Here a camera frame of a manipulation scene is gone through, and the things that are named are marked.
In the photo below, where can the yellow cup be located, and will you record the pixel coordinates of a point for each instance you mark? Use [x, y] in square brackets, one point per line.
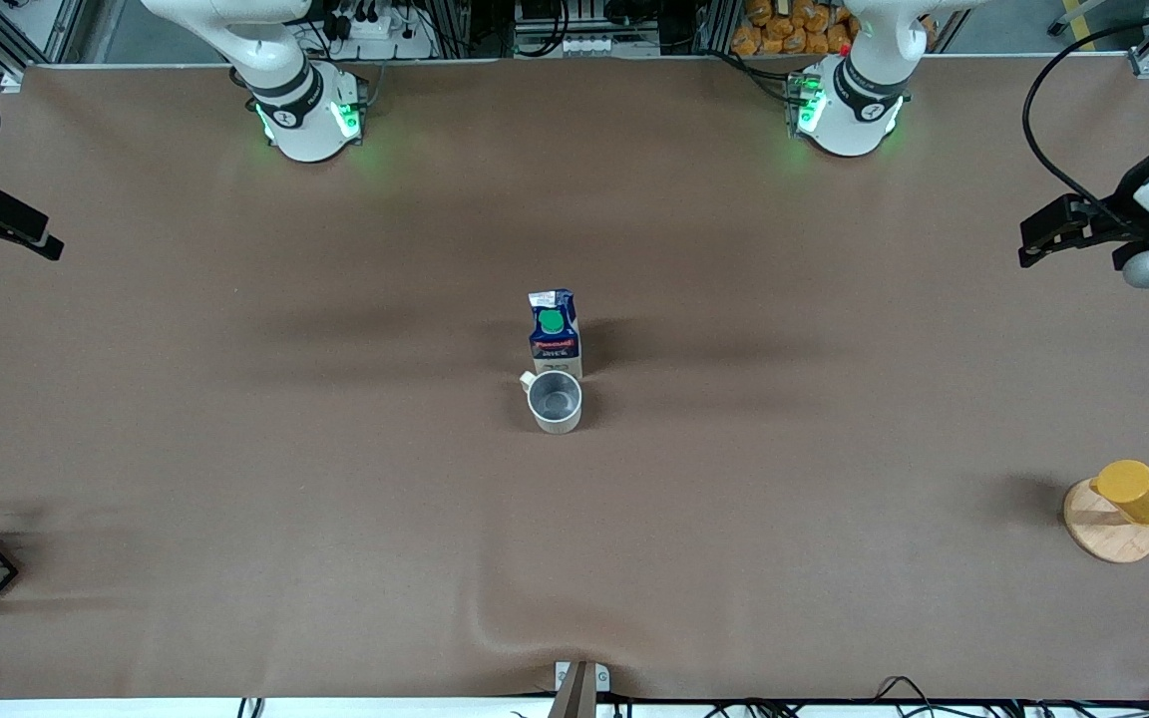
[1133, 489]

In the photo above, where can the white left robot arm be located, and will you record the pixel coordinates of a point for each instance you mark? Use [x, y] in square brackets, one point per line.
[849, 120]

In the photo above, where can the metal table clamp bracket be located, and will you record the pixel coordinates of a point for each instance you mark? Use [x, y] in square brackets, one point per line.
[574, 698]

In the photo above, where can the long white power strip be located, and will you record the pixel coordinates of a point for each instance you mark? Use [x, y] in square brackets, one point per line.
[594, 46]

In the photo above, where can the bag of orange buns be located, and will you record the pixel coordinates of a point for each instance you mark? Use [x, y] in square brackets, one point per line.
[784, 30]

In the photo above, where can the white mug with grey inside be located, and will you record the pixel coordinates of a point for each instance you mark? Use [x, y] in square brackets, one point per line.
[555, 399]

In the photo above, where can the wooden cup stand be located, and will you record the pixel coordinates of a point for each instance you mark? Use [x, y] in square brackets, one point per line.
[1108, 538]

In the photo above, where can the blue and white milk carton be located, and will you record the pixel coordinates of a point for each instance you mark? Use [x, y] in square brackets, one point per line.
[555, 349]

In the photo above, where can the white power strip with plugs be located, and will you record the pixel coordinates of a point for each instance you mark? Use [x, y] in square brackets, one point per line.
[375, 28]

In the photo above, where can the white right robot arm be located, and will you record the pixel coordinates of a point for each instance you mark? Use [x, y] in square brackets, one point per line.
[305, 130]

